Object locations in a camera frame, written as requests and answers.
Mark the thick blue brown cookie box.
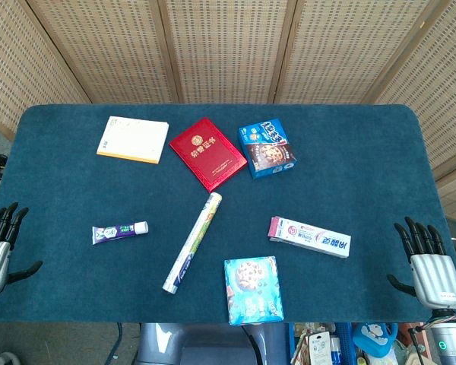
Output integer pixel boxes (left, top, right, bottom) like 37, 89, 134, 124
238, 117, 299, 180

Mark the woven wooden folding screen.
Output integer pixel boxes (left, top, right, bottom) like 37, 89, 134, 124
0, 0, 456, 229

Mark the grey robot torso base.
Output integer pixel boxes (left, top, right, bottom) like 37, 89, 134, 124
136, 322, 290, 365

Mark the teal table mat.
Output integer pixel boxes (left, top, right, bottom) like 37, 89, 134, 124
0, 104, 456, 325

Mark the flat light blue cookie box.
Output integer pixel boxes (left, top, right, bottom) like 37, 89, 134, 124
223, 255, 285, 326

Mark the blue cartoon toy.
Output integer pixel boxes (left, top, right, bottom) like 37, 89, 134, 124
352, 322, 399, 358

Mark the purple toothpaste tube white cap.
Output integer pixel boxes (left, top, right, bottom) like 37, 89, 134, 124
91, 221, 150, 246

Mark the white pink toothpaste box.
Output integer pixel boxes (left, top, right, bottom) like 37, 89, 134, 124
268, 216, 353, 259

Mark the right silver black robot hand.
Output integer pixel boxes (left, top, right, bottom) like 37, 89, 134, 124
387, 216, 456, 309

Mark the cream notepad yellow edge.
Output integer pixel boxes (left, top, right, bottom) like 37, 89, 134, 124
96, 116, 170, 165

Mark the cling film roll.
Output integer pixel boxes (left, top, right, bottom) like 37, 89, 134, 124
162, 192, 224, 294

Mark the white hang tag package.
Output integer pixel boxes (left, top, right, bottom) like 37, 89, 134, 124
306, 331, 332, 365

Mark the red certificate book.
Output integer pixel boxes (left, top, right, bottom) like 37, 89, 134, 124
169, 116, 249, 193

